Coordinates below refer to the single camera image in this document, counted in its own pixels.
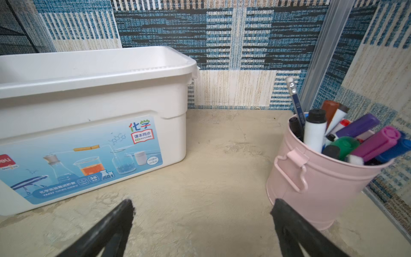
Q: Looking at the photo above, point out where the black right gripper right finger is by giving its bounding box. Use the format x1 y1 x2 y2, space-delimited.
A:
270 199 348 257

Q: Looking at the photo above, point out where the pink metal pen bucket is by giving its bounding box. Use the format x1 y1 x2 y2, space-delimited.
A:
266 124 394 230

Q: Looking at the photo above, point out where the white marker black cap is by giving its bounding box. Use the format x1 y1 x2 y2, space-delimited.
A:
304 109 328 153

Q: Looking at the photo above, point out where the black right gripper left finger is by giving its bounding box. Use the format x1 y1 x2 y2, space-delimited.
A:
59 199 135 257

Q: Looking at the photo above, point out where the green cap marker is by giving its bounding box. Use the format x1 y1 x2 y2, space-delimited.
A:
331 137 361 161

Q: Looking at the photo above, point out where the magenta highlighter marker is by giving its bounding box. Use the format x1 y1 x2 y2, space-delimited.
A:
351 126 401 163

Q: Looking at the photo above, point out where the purple marker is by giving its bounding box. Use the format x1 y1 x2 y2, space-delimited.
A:
335 114 380 138

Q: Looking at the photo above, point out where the white plastic storage bin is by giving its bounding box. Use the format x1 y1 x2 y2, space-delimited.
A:
1 46 198 216

